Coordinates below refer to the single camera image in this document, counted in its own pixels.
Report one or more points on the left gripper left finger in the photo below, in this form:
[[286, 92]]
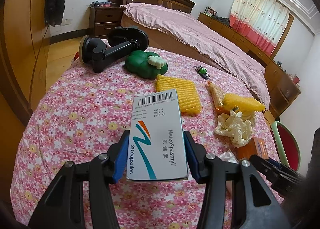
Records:
[[62, 204]]

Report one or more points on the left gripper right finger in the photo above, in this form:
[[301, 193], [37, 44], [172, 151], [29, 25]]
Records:
[[254, 205]]

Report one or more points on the orange cardboard box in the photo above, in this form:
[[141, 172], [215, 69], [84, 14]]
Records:
[[256, 146]]

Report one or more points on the clear plastic bag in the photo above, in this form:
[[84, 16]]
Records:
[[229, 156]]

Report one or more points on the large cream plastic bag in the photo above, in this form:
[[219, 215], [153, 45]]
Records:
[[237, 126]]

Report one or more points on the yellow foam net curled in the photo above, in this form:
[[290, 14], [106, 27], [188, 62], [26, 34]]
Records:
[[243, 104]]

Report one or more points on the white teal medicine box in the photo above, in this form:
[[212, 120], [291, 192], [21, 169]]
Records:
[[156, 150]]

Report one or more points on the biscuit packet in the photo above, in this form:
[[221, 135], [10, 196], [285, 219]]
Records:
[[217, 95]]

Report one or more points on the yellow foam net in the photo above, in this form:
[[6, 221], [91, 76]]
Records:
[[188, 97]]

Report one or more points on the red bin with green rim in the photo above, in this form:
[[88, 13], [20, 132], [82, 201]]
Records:
[[286, 144]]

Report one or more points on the wooden cabinet desk unit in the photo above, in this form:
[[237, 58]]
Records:
[[281, 88]]

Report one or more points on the pink floral table cloth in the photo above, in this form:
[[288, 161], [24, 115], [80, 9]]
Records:
[[83, 113]]

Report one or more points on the small green toy car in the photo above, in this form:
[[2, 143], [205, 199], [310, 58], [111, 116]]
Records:
[[202, 71]]

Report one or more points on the pink bed quilt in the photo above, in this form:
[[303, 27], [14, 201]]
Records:
[[189, 31]]

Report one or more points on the floral window curtain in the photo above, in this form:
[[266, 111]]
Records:
[[262, 22]]

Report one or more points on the wooden wardrobe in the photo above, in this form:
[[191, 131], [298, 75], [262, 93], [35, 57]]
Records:
[[24, 51]]

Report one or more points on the brown bed base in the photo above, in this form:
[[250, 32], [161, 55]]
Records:
[[163, 41]]

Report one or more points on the dark wooden nightstand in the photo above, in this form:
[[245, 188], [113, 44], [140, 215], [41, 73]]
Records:
[[102, 20]]

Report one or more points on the black suction mount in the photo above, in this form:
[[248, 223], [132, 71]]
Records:
[[121, 41]]

